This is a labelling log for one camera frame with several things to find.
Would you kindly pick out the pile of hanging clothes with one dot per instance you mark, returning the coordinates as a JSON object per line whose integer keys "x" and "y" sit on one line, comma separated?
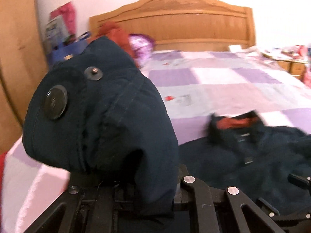
{"x": 61, "y": 27}

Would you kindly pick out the blue gift bag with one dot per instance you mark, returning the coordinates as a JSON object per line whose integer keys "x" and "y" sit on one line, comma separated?
{"x": 63, "y": 53}

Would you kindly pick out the dark navy winter jacket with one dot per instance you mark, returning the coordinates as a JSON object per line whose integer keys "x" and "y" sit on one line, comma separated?
{"x": 110, "y": 129}

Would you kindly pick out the purple pink patchwork quilt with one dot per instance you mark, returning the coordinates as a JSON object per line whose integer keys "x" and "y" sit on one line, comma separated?
{"x": 193, "y": 85}

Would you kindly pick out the wooden headboard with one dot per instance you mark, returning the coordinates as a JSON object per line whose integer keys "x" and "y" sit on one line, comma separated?
{"x": 188, "y": 25}

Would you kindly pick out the wooden nightstand with drawers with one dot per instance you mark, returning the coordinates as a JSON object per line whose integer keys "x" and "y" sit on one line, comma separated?
{"x": 291, "y": 62}

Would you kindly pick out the wooden wardrobe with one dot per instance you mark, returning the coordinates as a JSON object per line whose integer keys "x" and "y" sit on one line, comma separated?
{"x": 23, "y": 65}

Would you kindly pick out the red garment at bedside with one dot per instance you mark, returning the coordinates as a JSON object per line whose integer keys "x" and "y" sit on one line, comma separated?
{"x": 2, "y": 166}

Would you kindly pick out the orange red puffer jacket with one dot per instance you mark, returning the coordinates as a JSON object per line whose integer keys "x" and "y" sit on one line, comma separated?
{"x": 111, "y": 48}

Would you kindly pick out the purple patterned pillow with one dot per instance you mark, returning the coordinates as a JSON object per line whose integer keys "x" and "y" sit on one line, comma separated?
{"x": 142, "y": 46}

